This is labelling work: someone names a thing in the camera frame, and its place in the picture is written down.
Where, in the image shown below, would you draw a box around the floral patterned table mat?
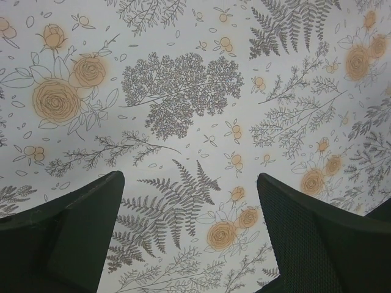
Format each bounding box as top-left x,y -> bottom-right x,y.
1,1 -> 390,292

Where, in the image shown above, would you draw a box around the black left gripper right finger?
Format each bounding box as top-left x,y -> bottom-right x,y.
257,173 -> 390,292

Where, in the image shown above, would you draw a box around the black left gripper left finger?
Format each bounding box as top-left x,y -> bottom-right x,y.
1,171 -> 125,292

